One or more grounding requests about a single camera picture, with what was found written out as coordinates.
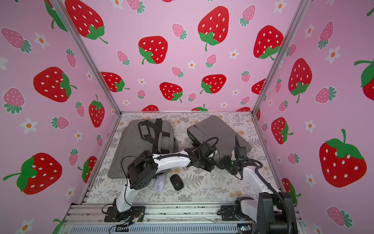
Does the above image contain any grey laptop sleeve bag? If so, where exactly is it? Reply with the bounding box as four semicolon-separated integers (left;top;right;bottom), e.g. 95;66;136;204
187;115;252;161

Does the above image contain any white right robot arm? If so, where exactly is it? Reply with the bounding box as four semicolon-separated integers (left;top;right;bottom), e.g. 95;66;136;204
217;156;298;234

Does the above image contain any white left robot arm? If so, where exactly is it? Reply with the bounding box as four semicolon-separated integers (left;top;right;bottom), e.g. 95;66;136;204
113;147;218;215

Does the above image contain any black computer mouse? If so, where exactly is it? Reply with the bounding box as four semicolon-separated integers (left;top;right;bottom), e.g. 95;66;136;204
170;174;184;191

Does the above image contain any lilac computer mouse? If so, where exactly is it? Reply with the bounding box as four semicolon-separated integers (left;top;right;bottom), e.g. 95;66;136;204
153;175;167;192

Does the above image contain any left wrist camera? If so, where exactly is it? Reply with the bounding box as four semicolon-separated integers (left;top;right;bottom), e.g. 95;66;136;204
197;143;217;158

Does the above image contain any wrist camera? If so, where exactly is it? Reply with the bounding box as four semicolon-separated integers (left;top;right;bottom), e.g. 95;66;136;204
197;143;217;158
234;146;248;161

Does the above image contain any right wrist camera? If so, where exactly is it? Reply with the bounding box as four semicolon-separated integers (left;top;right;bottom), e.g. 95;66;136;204
234;146;248;161

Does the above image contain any grey backpack with black straps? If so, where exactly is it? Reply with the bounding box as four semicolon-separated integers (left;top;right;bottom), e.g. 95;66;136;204
108;119;179;179

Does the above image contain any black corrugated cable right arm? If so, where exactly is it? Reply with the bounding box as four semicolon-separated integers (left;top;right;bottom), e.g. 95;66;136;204
248;159;294;234

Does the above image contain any black thin cable left arm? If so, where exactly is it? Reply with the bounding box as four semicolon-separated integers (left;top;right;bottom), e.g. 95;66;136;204
120;154;147;211

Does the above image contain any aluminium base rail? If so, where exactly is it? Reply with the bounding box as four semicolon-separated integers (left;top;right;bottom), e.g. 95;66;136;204
58;202;254;234

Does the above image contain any aluminium frame post right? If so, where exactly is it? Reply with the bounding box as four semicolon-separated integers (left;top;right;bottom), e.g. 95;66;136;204
252;0;312;117

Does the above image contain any aluminium frame post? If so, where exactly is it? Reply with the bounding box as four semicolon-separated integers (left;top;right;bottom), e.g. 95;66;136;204
52;1;121;116
252;0;312;117

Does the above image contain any aluminium frame post left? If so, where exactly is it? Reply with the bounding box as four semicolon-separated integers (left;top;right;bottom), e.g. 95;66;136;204
52;1;121;116

